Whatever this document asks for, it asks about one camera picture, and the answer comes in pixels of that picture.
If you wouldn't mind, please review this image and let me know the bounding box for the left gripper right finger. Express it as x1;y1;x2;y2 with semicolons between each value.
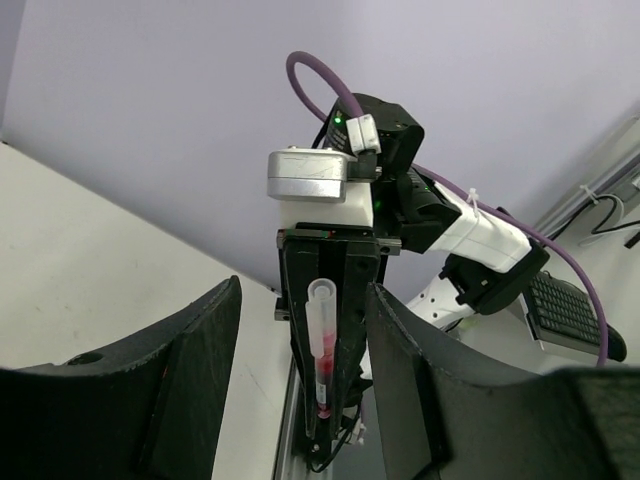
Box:
365;284;639;479

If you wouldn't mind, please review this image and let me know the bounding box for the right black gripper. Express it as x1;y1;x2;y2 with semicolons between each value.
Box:
275;223;402;443

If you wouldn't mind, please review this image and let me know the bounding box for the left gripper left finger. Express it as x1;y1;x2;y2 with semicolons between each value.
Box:
1;277;242;479

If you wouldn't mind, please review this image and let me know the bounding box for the red pen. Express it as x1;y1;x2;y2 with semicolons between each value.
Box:
305;278;337;419

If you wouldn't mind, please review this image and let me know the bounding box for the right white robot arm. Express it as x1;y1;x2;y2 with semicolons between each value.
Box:
267;94;548;445

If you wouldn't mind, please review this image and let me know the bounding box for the black keyboard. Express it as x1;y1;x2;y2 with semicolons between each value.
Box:
520;271;601;364

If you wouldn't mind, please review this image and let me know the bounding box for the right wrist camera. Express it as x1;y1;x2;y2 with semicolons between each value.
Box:
267;114;382;229

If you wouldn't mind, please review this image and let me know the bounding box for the aluminium mounting rail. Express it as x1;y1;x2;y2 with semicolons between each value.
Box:
272;360;322;480

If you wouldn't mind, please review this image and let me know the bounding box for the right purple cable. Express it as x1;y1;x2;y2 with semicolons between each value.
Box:
285;49;611;369

